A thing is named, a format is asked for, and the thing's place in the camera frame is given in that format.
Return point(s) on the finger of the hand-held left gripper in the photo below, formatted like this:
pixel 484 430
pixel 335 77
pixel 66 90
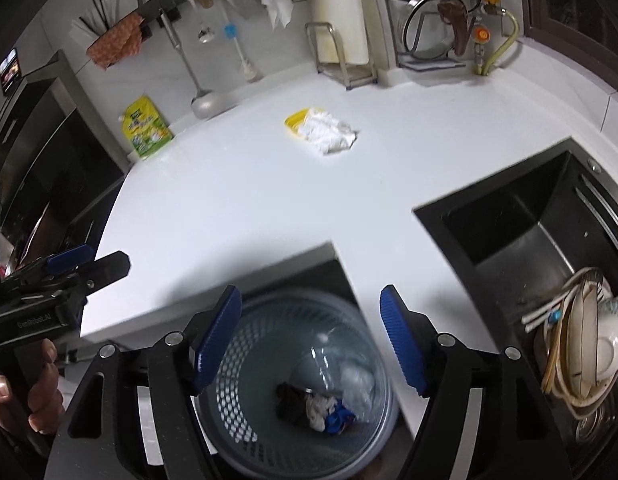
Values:
pixel 69 258
pixel 106 270

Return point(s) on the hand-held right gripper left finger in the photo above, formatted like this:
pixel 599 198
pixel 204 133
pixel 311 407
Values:
pixel 216 340

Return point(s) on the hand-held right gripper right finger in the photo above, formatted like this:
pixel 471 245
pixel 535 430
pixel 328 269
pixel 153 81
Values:
pixel 401 340

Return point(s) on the clear plastic bag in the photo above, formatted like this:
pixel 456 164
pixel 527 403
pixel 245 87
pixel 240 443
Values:
pixel 356 377

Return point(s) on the grey perforated waste bin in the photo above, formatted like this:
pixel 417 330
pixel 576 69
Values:
pixel 249 410

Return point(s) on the black cloth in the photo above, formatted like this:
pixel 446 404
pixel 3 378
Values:
pixel 291 402

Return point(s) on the person's left hand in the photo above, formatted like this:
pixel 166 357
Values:
pixel 46 400

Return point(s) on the black integrated stove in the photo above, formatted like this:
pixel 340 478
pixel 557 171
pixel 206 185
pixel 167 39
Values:
pixel 44 160

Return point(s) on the white chopsticks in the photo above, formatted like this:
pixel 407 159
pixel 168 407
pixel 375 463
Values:
pixel 539 316

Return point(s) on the green detergent pouch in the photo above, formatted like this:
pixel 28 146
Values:
pixel 146 130

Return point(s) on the black kitchen sink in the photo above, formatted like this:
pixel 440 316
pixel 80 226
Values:
pixel 509 230

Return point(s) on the beige plate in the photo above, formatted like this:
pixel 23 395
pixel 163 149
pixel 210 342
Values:
pixel 579 340

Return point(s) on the metal ladle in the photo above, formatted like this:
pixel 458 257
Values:
pixel 209 105

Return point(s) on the small display screen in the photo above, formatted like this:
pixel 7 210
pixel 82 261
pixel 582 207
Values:
pixel 10 70

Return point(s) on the white bowl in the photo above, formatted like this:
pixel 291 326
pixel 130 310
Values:
pixel 614 340

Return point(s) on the yellow white crumpled wrapper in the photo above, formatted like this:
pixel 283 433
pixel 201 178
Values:
pixel 326 132

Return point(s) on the orange cloth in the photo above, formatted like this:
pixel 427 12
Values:
pixel 116 40

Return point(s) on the white utensil holder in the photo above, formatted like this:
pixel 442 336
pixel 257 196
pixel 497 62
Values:
pixel 86 32

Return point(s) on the white bottle brush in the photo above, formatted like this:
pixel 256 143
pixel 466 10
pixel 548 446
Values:
pixel 246 67

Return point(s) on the bundle of black chopsticks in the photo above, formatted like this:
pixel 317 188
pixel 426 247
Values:
pixel 100 10

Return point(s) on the metal cutting board rack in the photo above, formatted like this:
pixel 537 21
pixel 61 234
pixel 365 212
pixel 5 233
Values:
pixel 346 77

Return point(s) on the metal pot lid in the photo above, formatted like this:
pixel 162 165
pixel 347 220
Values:
pixel 424 35

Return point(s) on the metal dish rack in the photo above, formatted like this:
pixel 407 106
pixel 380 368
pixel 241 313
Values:
pixel 396 25

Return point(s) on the gas valve with orange knob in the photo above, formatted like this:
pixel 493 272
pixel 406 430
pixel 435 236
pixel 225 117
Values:
pixel 483 35

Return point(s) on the white cutting board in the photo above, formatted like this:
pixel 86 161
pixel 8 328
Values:
pixel 339 20

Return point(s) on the dark window frame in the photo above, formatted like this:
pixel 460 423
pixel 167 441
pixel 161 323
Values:
pixel 579 5

